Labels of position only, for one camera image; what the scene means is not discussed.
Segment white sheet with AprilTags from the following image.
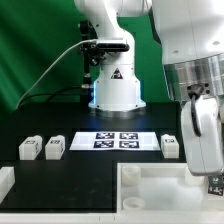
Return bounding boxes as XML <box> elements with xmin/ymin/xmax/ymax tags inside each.
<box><xmin>70</xmin><ymin>131</ymin><xmax>160</xmax><ymax>151</ymax></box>

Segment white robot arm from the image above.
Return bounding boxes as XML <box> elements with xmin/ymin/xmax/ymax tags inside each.
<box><xmin>74</xmin><ymin>0</ymin><xmax>224</xmax><ymax>176</ymax></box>

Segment white L-shaped obstacle wall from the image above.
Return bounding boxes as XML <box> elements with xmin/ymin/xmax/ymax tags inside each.
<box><xmin>0</xmin><ymin>166</ymin><xmax>224</xmax><ymax>224</ymax></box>

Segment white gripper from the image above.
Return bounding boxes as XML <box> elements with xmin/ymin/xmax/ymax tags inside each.
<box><xmin>181</xmin><ymin>97</ymin><xmax>224</xmax><ymax>176</ymax></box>

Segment white square tabletop panel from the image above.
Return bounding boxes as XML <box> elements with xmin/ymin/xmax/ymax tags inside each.
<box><xmin>117</xmin><ymin>163</ymin><xmax>224</xmax><ymax>214</ymax></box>

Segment black cable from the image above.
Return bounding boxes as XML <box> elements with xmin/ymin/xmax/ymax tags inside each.
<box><xmin>18</xmin><ymin>85</ymin><xmax>93</xmax><ymax>108</ymax></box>

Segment white cable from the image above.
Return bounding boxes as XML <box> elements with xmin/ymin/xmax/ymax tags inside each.
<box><xmin>14</xmin><ymin>39</ymin><xmax>98</xmax><ymax>111</ymax></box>

